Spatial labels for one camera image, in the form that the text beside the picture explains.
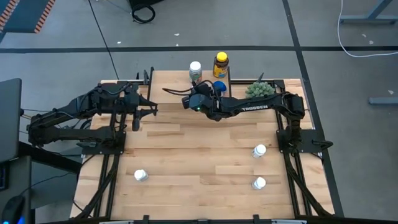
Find black side desk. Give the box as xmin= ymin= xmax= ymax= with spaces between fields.
xmin=0 ymin=141 xmax=84 ymax=224

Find black metal rig frame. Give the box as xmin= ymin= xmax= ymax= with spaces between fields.
xmin=70 ymin=77 xmax=336 ymax=224

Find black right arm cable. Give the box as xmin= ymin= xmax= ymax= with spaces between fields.
xmin=161 ymin=80 xmax=215 ymax=96

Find grey metal table foot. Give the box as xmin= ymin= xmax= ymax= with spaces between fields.
xmin=338 ymin=0 xmax=398 ymax=25
xmin=368 ymin=96 xmax=398 ymax=106

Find white floor cable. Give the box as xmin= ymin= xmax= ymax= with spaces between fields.
xmin=336 ymin=0 xmax=398 ymax=58

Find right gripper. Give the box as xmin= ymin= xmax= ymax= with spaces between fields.
xmin=182 ymin=81 xmax=223 ymax=122

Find blue mat orange stripes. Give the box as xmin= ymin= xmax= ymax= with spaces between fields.
xmin=0 ymin=0 xmax=57 ymax=34

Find peach label bottle white cap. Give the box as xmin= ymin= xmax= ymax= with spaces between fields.
xmin=188 ymin=60 xmax=203 ymax=85

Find wooden shelf black frame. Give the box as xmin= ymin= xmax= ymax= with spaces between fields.
xmin=146 ymin=66 xmax=233 ymax=106

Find dark grey monitor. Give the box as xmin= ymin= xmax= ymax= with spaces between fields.
xmin=0 ymin=77 xmax=23 ymax=164

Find pink bottle white cap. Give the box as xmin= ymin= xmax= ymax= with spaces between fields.
xmin=251 ymin=144 xmax=267 ymax=159

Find coiled black cable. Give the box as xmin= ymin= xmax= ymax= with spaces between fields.
xmin=130 ymin=0 xmax=156 ymax=24

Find clear jar blue cap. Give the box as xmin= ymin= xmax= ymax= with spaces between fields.
xmin=214 ymin=80 xmax=228 ymax=97

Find amber bottle yellow cap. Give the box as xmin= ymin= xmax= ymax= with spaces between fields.
xmin=213 ymin=51 xmax=230 ymax=79

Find green plant in patterned pot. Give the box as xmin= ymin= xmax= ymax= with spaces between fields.
xmin=244 ymin=80 xmax=277 ymax=100

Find white medicine bottle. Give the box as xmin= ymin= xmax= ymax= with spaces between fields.
xmin=251 ymin=176 xmax=267 ymax=190
xmin=133 ymin=169 xmax=149 ymax=183

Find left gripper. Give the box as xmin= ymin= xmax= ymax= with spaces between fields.
xmin=123 ymin=81 xmax=159 ymax=132

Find black floor cable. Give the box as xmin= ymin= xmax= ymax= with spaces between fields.
xmin=87 ymin=0 xmax=120 ymax=80

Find black computer mouse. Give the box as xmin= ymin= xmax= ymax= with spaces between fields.
xmin=1 ymin=195 xmax=27 ymax=224

